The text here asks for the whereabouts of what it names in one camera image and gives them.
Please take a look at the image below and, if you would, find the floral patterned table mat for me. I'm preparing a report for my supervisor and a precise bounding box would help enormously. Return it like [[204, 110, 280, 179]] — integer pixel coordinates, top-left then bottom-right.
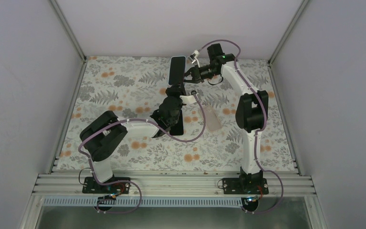
[[56, 56, 295, 171]]

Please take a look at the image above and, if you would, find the beige phone case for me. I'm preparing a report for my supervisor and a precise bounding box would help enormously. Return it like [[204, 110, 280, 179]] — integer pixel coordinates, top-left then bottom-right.
[[199, 105, 222, 132]]

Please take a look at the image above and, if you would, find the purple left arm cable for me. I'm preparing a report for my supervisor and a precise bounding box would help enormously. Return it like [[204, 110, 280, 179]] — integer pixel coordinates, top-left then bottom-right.
[[77, 90, 207, 216]]

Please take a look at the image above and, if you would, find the slotted grey cable duct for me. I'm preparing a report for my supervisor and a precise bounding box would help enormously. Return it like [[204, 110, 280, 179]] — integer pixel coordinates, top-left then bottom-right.
[[43, 196, 243, 208]]

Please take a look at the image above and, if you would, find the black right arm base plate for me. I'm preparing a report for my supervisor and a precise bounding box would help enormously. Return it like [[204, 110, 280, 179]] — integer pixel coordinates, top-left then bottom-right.
[[222, 178, 269, 195]]

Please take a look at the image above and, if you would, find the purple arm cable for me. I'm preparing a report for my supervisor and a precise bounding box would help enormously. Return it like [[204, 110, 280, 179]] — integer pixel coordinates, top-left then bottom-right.
[[77, 90, 207, 216], [197, 39, 285, 216]]

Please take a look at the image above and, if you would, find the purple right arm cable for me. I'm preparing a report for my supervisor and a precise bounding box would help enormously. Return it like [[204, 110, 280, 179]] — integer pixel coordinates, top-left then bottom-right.
[[197, 39, 285, 216]]

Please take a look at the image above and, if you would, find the aluminium front rail frame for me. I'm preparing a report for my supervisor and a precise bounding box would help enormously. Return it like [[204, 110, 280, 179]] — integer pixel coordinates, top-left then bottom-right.
[[32, 173, 316, 197]]

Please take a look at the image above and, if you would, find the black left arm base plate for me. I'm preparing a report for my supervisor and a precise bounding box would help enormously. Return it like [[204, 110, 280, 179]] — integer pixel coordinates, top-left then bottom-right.
[[82, 177, 130, 195]]

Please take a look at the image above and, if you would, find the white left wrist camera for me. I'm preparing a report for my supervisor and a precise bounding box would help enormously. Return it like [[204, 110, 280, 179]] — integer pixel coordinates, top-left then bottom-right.
[[180, 94, 198, 105]]

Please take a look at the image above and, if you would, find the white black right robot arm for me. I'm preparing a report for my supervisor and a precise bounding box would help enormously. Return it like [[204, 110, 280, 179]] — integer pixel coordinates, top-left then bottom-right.
[[185, 43, 269, 194]]

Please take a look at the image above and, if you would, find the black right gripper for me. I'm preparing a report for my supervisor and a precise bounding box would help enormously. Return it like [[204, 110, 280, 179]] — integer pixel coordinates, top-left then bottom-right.
[[182, 64, 221, 83]]

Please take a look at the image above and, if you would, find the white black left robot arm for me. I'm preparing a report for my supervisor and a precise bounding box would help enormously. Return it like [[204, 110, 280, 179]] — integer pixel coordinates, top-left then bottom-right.
[[80, 83, 186, 193]]

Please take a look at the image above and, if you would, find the light blue phone case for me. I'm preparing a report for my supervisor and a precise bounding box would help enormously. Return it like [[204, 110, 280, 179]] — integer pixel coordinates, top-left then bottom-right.
[[168, 56, 187, 86]]

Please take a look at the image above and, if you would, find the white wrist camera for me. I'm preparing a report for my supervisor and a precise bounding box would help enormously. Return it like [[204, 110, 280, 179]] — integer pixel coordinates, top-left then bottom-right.
[[180, 94, 198, 105], [187, 50, 201, 67]]

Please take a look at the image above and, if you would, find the black phone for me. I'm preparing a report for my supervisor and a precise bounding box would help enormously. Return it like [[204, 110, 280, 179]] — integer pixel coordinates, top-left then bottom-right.
[[169, 110, 184, 136], [169, 57, 185, 85]]

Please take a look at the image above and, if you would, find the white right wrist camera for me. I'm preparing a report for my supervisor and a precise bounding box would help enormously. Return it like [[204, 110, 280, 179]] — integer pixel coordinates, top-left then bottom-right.
[[187, 50, 201, 67]]

